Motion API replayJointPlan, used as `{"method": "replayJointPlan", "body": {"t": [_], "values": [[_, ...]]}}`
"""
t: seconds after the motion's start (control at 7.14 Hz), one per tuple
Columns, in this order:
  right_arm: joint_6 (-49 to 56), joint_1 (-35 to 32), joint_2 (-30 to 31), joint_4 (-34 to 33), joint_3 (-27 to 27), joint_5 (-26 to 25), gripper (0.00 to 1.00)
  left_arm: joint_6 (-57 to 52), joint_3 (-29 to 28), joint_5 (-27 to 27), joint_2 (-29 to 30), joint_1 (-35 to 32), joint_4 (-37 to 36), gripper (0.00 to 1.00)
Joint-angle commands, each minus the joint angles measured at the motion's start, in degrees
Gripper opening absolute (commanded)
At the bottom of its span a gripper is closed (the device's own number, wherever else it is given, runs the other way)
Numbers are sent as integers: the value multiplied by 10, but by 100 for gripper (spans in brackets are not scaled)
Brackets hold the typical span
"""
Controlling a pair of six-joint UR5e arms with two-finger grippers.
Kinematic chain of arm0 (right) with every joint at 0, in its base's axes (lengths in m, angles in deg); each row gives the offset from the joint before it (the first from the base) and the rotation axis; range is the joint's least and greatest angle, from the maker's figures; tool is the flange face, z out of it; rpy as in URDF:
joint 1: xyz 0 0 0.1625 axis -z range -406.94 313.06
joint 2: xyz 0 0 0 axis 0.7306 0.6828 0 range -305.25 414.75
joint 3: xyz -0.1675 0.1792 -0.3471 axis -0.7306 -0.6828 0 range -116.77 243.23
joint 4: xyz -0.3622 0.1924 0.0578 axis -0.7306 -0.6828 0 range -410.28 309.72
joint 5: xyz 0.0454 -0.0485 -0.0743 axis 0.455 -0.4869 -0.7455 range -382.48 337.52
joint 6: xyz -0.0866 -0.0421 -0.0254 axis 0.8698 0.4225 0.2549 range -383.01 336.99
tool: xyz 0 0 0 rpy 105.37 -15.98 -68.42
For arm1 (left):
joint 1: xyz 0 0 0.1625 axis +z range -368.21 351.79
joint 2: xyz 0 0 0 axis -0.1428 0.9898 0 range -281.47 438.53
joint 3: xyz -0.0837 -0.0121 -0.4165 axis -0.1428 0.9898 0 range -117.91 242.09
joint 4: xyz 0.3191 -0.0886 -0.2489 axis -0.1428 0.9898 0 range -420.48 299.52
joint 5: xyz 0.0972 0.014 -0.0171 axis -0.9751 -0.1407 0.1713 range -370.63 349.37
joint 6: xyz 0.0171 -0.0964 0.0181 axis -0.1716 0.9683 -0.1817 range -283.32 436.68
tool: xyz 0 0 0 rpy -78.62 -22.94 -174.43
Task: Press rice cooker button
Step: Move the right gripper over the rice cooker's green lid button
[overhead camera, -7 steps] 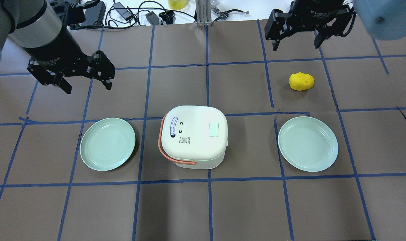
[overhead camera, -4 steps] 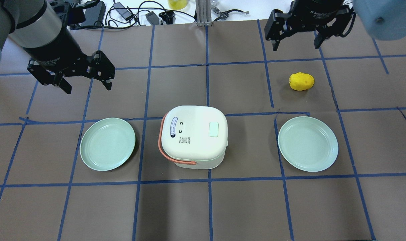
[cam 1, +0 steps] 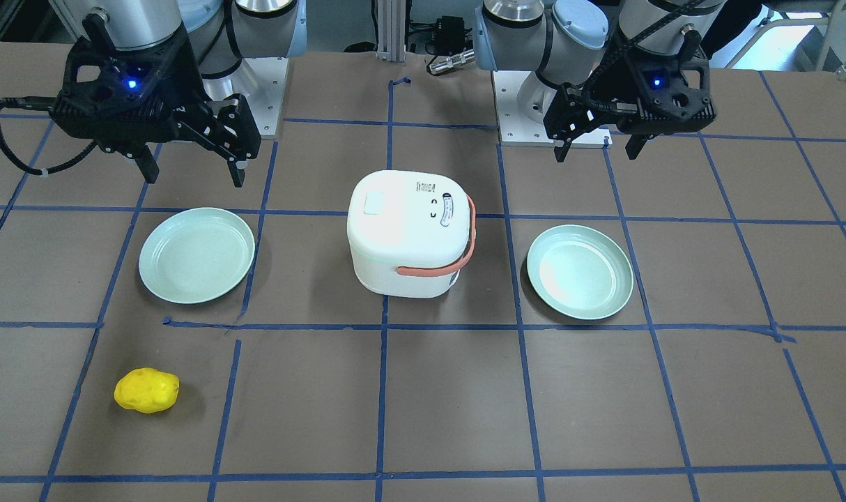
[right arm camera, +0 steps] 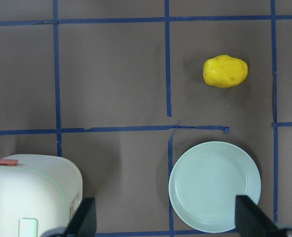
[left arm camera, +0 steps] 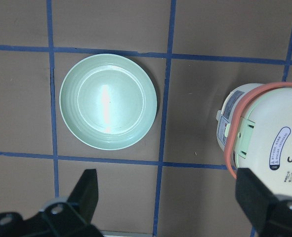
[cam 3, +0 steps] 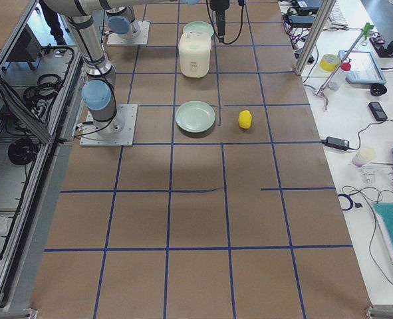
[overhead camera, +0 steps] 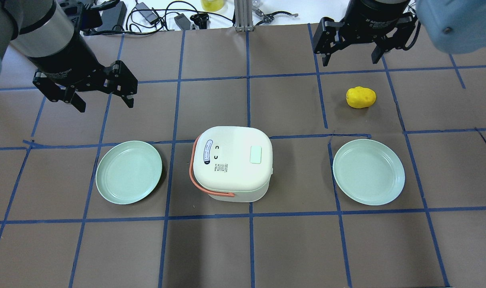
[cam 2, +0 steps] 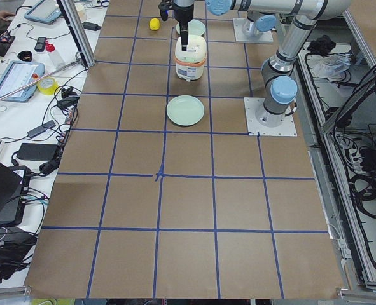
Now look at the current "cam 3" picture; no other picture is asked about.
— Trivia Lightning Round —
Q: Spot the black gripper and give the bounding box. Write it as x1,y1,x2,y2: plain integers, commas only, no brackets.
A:
209,0,228,37

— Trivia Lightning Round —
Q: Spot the white rice cooker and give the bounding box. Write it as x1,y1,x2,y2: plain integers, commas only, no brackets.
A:
178,32,211,78

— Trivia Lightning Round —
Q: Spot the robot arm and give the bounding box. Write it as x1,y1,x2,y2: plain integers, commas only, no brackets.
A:
47,1,151,141
106,7,214,39

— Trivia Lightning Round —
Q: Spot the green plate far side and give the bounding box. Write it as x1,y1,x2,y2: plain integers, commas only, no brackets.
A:
183,21,214,37

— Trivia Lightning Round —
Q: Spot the green plate near lemon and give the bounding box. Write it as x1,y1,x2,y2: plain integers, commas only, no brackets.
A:
175,100,215,133

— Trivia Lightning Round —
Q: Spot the yellow toy lemon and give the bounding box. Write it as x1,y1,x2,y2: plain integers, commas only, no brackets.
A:
237,110,253,130

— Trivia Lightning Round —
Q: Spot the yellow tape roll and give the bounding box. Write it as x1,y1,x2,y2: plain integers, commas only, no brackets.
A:
319,54,340,72

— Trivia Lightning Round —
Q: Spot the red cap squeeze bottle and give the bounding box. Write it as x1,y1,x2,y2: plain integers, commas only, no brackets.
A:
327,59,352,91

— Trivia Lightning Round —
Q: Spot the metal rod stand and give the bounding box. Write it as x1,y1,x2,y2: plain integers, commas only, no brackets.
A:
313,23,374,110

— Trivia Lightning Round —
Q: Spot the blue teach pendant tablet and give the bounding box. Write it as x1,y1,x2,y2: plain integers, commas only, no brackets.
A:
346,51,386,85

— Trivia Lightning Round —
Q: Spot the black power adapter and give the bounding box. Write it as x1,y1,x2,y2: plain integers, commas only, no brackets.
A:
321,136,350,151

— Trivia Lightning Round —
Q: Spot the black phone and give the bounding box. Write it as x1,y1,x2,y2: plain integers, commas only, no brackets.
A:
368,102,388,122

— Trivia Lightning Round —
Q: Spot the paper cup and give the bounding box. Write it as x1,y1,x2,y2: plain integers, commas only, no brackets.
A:
352,146,376,167

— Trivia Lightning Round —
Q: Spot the aluminium frame post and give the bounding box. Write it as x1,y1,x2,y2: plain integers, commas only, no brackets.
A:
294,0,336,76

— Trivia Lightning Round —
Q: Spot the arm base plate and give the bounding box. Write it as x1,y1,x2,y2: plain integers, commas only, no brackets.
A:
80,104,138,147
107,17,150,47

